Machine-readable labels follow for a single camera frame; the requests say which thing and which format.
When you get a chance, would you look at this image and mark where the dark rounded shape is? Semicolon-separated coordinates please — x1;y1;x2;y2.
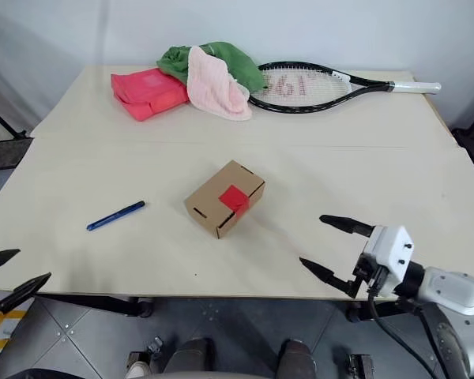
278;338;318;379
164;337;216;376

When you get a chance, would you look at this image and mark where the pink towel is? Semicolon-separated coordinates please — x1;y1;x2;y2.
186;45;254;122

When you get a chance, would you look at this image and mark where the green cloth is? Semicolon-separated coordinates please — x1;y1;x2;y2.
156;41;269;94

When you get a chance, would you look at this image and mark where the black table leg with caster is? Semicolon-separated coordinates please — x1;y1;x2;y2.
346;302;423;324
39;294;156;319

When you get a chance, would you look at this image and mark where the black tripod stand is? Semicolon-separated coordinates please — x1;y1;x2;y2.
0;98;29;140

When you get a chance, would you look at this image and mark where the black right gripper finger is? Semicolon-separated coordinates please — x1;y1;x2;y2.
318;214;374;238
299;257;359;298

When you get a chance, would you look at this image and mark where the black tennis racket white grip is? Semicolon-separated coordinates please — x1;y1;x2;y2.
247;61;442;115

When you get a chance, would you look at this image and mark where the white shoe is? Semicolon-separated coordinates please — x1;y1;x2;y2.
125;361;152;379

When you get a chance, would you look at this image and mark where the black mesh platform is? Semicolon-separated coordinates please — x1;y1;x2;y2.
0;137;35;171

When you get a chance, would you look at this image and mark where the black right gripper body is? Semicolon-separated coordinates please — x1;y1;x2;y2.
352;252;389;295

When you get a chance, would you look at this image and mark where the red fabric pouch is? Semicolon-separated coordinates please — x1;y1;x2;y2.
110;67;190;122

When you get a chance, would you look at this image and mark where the red tape patch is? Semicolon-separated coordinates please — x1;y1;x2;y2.
217;184;250;221

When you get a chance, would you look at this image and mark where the blue pen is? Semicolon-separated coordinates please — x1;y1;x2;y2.
86;201;146;232

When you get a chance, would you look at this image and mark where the brown cardboard box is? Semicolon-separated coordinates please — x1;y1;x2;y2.
184;159;266;240

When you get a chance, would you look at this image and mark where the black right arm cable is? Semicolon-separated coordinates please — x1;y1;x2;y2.
366;276;447;379

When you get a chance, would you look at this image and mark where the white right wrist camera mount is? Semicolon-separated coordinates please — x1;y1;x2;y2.
363;225;415;298

